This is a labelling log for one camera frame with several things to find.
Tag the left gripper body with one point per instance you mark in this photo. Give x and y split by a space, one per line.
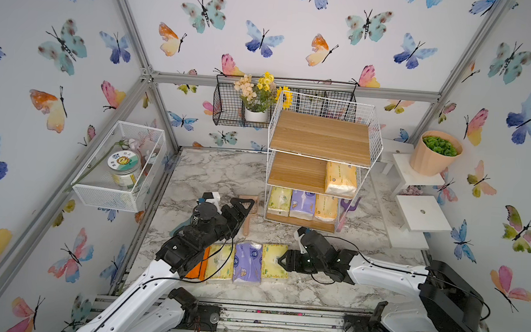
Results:
225 228

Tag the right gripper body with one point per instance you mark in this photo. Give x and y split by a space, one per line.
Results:
305 265

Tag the green tissue pack shelf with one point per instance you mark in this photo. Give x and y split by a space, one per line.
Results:
280 201
271 269

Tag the purple tissue pack shelf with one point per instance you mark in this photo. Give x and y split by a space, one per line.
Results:
303 205
248 263

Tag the green tissue pack with tissue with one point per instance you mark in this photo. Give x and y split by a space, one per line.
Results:
220 262

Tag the orange tissue pack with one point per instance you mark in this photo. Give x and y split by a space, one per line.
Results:
198 273

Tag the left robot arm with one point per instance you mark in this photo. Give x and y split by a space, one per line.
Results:
155 302

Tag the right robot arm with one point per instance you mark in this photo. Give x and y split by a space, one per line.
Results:
439 300

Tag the green tissue pack bottom shelf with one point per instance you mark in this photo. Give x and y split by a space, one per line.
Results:
280 201

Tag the yellow tissue pack bottom shelf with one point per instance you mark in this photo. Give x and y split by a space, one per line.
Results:
326 208

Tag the yellow tissue pack shelf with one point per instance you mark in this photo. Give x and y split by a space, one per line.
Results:
341 180
326 208

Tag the purple tissue pack bottom shelf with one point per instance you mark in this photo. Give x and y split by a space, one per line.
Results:
303 205

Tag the yellow tissue pack middle shelf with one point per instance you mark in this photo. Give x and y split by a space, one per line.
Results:
341 180

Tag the purple plastic scoop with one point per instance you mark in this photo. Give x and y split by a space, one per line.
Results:
346 206

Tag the teal plastic spatula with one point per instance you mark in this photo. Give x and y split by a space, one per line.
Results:
180 227

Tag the artificial flowers in white pot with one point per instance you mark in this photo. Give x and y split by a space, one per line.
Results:
259 97

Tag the glass jar with green lid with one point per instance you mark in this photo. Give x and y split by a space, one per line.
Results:
124 168

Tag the pink pot with green plant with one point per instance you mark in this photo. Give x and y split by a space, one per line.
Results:
428 162

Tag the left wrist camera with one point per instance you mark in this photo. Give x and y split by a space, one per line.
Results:
211 197

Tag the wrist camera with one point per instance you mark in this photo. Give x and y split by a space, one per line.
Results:
298 235
211 197

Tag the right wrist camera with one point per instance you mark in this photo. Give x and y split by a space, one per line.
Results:
298 235

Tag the aluminium front rail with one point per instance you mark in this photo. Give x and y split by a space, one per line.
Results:
224 317

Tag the black wire wall basket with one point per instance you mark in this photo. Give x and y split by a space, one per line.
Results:
229 109

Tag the white wire three-tier shelf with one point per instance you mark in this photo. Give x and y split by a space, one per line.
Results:
300 145

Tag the white mesh wall basket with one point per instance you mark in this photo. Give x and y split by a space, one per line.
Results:
94 184

